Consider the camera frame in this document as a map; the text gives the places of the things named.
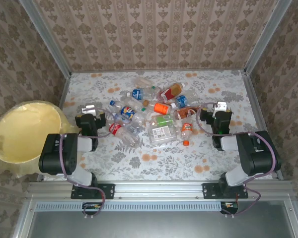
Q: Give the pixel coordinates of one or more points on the clear bottle red label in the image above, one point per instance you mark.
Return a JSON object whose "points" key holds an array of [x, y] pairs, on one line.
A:
{"points": [[115, 129]]}

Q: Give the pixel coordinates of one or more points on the brown bottle red label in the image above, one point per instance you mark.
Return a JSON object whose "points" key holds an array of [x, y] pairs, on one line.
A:
{"points": [[185, 112]]}

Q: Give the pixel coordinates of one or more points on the Pepsi bottle blue cap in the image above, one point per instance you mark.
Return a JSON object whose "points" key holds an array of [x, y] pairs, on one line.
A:
{"points": [[127, 112]]}

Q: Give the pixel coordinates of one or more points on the blue label water bottle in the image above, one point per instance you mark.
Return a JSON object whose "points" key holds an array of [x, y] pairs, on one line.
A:
{"points": [[181, 101]]}

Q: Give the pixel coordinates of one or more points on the clear bottle pale blue cap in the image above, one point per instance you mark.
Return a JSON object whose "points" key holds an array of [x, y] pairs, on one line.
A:
{"points": [[130, 127]]}

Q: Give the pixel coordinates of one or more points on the clear bottle green cap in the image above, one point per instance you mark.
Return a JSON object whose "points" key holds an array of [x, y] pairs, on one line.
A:
{"points": [[135, 102]]}

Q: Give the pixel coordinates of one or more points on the green label bottle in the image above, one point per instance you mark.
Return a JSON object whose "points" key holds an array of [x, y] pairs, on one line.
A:
{"points": [[164, 120]]}

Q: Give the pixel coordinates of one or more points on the red label amber tea bottle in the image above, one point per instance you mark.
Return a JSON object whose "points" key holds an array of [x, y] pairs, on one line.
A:
{"points": [[167, 94]]}

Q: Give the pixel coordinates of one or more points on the dark blue label bottle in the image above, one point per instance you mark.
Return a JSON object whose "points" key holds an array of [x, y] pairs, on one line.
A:
{"points": [[139, 93]]}

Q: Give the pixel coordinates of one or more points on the large rectangular clear bottle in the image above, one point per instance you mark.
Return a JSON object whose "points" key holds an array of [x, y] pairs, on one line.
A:
{"points": [[161, 134]]}

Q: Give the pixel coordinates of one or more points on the clear bottle beige label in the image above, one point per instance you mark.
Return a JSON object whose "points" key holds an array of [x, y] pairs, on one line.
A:
{"points": [[145, 83]]}

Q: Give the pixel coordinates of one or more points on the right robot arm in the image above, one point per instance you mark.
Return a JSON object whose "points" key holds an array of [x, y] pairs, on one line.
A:
{"points": [[258, 158]]}

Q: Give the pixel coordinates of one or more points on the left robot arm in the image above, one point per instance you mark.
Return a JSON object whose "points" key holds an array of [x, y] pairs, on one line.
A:
{"points": [[54, 153]]}

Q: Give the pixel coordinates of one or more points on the aluminium table edge strip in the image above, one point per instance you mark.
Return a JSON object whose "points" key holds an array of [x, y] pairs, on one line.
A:
{"points": [[164, 71]]}

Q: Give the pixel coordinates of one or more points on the yellow plastic basket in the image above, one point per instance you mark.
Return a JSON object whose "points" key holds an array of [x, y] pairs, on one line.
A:
{"points": [[15, 171]]}

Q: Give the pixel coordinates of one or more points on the grey metal panel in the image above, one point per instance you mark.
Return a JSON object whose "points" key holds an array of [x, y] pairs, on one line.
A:
{"points": [[151, 225]]}

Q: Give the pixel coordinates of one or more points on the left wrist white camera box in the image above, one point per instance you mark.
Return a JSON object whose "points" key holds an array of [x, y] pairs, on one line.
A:
{"points": [[89, 110]]}

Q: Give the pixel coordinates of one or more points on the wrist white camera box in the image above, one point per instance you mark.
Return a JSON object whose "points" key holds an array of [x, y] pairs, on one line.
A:
{"points": [[221, 106], [89, 110]]}

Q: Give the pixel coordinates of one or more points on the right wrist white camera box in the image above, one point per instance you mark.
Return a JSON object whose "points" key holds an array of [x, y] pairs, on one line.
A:
{"points": [[221, 106]]}

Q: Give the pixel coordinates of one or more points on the aluminium side rail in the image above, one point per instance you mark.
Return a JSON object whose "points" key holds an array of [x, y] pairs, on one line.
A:
{"points": [[65, 91], [258, 114]]}

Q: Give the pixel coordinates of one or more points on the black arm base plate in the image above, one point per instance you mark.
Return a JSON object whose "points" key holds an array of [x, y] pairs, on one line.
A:
{"points": [[109, 191], [207, 191]]}

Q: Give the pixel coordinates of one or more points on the aluminium mounting rail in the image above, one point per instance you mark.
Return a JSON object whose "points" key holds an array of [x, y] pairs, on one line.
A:
{"points": [[159, 189]]}

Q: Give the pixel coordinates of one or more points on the aluminium frame post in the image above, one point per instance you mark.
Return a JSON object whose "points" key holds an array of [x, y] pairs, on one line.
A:
{"points": [[265, 37], [44, 37]]}

